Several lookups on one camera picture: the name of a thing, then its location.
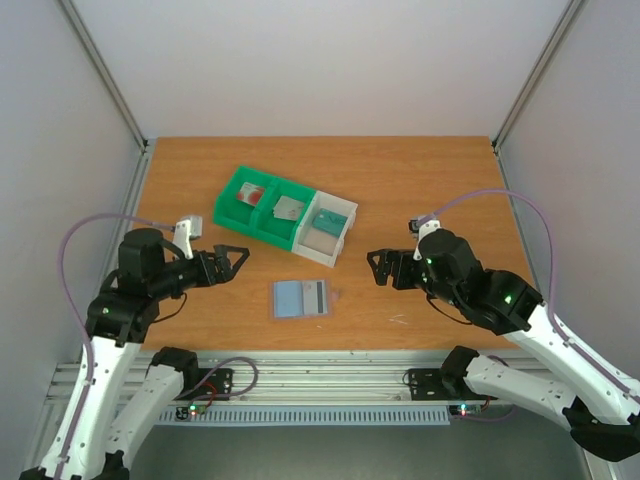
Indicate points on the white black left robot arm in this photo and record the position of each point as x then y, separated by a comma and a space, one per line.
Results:
95, 440

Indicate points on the right aluminium corner post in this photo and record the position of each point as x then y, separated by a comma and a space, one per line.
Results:
550, 49

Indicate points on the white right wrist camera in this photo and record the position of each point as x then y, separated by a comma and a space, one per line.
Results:
419, 228

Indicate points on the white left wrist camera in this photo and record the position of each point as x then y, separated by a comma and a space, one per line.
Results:
187, 229

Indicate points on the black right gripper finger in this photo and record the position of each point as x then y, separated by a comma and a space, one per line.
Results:
381, 268
382, 256

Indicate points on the green double storage bin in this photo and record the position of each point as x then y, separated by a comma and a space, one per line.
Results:
258, 221

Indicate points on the left aluminium corner post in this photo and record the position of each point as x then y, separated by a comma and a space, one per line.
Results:
77, 24

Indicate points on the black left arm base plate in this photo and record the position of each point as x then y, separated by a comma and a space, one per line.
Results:
218, 386

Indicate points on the grey slotted cable duct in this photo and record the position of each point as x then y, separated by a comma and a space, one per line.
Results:
276, 416

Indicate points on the aluminium corner post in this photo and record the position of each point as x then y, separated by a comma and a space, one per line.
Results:
77, 24
550, 49

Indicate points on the teal credit card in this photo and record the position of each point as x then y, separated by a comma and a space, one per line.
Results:
329, 222

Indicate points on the white storage bin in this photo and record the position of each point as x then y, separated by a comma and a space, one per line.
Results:
318, 246

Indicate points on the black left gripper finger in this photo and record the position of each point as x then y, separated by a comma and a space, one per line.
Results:
230, 263
225, 250

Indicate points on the aluminium front rail frame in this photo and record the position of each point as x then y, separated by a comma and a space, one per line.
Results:
340, 377

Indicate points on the grey stripe card in holder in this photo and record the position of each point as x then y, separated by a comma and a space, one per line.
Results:
312, 297

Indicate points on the silver grey card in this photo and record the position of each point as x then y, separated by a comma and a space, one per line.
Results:
287, 208

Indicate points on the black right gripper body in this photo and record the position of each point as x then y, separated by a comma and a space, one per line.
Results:
397, 270

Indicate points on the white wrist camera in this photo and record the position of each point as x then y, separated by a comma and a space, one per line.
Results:
419, 228
187, 229

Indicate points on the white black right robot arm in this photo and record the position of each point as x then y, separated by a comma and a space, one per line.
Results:
594, 401

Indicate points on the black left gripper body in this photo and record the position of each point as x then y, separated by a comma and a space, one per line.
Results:
203, 277

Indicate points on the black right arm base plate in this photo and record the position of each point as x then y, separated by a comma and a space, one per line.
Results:
428, 384

